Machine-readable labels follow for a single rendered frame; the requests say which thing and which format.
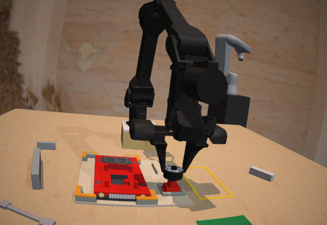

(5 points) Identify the red stepped base with black post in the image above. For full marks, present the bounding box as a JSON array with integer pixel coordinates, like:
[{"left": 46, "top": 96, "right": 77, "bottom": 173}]
[{"left": 160, "top": 165, "right": 181, "bottom": 192}]

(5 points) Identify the green flat rectangle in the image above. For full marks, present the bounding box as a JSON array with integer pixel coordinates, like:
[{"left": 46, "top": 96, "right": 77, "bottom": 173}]
[{"left": 196, "top": 215, "right": 252, "bottom": 225}]

